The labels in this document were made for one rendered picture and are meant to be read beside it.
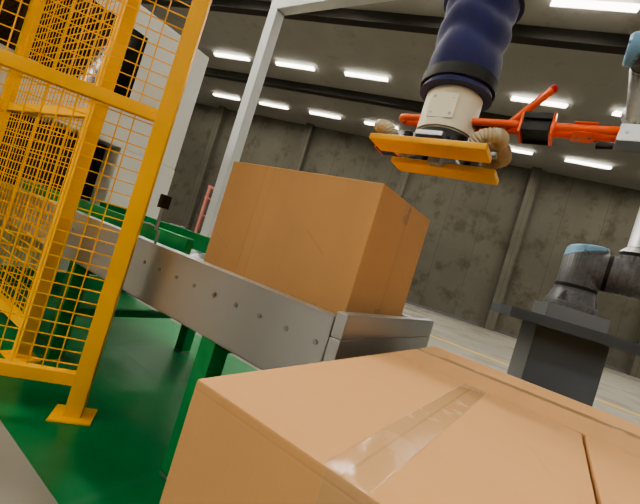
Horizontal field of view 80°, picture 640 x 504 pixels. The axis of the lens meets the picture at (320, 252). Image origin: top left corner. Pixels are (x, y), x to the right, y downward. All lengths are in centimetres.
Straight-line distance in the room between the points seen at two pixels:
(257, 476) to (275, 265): 81
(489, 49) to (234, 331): 106
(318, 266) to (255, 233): 27
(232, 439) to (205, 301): 74
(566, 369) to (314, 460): 147
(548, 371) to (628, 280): 45
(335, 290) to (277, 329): 19
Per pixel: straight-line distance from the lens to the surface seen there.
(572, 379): 178
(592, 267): 183
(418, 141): 114
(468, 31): 132
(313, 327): 90
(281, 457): 41
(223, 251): 132
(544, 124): 120
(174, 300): 125
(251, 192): 130
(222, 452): 45
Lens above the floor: 72
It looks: 1 degrees up
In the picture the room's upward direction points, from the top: 17 degrees clockwise
